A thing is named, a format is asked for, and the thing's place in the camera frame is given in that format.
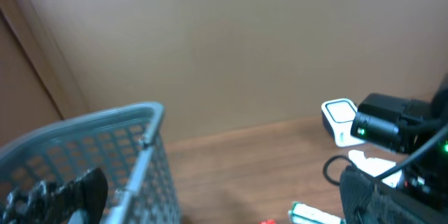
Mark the green white gum box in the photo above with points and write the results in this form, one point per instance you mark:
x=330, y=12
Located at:
x=301, y=213

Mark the red Nescafe coffee stick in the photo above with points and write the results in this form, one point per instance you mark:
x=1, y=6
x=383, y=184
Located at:
x=268, y=221

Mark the white barcode scanner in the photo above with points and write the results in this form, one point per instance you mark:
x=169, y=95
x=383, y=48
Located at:
x=338, y=116

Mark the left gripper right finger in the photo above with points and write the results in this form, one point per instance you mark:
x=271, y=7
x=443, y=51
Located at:
x=367, y=200

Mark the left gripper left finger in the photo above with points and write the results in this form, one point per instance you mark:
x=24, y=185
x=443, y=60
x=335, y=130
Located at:
x=81, y=200

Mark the grey plastic shopping basket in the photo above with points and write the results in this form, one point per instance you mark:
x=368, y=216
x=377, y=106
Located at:
x=125, y=142

